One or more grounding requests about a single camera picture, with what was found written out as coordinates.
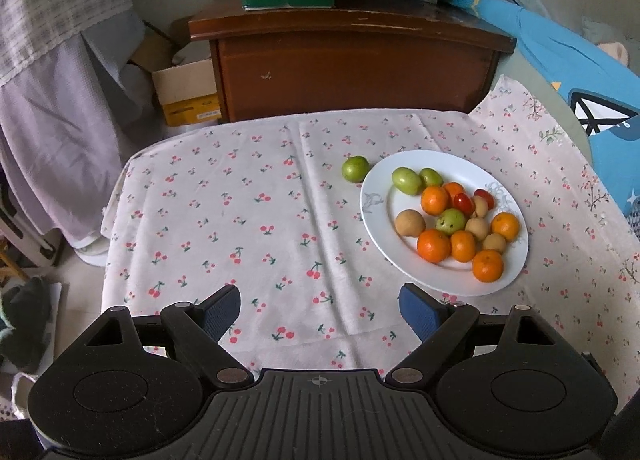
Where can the small orange mandarin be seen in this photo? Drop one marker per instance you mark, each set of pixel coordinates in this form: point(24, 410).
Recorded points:
point(454, 187)

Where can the open cardboard box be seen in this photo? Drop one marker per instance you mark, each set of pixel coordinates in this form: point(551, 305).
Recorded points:
point(185, 85)

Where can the brown kiwi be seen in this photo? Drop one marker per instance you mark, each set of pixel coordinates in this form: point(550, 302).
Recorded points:
point(477, 228)
point(495, 242)
point(410, 223)
point(481, 207)

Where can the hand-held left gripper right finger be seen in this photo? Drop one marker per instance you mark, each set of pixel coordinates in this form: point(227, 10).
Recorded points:
point(415, 312)

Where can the oval green jujube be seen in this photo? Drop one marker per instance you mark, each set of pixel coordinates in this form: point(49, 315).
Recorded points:
point(450, 221)
point(431, 176)
point(405, 180)

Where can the round green jujube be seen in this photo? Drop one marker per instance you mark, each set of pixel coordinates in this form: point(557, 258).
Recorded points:
point(355, 169)

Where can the checkered lilac hanging cloth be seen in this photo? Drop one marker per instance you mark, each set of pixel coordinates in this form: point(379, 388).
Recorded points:
point(60, 115)

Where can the white patterned plate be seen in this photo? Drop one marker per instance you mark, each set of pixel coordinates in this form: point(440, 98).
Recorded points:
point(450, 163)

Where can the dark cloth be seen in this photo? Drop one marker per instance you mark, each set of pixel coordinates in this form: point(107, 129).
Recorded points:
point(25, 310)

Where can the brown wooden nightstand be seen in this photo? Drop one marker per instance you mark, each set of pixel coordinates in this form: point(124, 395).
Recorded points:
point(350, 70)

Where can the red cherry tomato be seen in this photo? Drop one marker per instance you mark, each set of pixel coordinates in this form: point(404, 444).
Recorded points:
point(485, 196)
point(463, 201)

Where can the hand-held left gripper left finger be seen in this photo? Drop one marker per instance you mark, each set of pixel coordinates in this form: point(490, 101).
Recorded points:
point(225, 312)

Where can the cherry print tablecloth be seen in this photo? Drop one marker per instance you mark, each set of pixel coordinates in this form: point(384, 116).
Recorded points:
point(250, 190)

